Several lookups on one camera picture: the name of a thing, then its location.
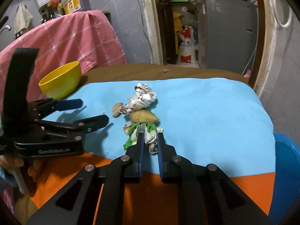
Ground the green white wrapper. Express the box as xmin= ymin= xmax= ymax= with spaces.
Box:
xmin=123 ymin=122 xmax=164 ymax=155

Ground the small tan scrap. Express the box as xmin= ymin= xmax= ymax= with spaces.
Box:
xmin=112 ymin=103 xmax=123 ymax=118

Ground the yellow plastic bowl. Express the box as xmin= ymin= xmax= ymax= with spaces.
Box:
xmin=39 ymin=61 xmax=81 ymax=100

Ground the yellow brown peel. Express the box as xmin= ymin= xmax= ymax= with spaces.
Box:
xmin=130 ymin=110 xmax=160 ymax=123

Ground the blue plastic basin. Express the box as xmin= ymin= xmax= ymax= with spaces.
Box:
xmin=268 ymin=133 xmax=299 ymax=224

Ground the pink checked cloth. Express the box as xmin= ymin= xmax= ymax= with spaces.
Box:
xmin=1 ymin=10 xmax=127 ymax=102

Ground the beige hanging towel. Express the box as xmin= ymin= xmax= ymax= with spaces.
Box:
xmin=14 ymin=2 xmax=33 ymax=35

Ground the red white sack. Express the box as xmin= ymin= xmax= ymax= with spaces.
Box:
xmin=177 ymin=26 xmax=197 ymax=64

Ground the white hanging hose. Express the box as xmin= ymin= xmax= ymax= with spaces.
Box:
xmin=271 ymin=0 xmax=293 ymax=29

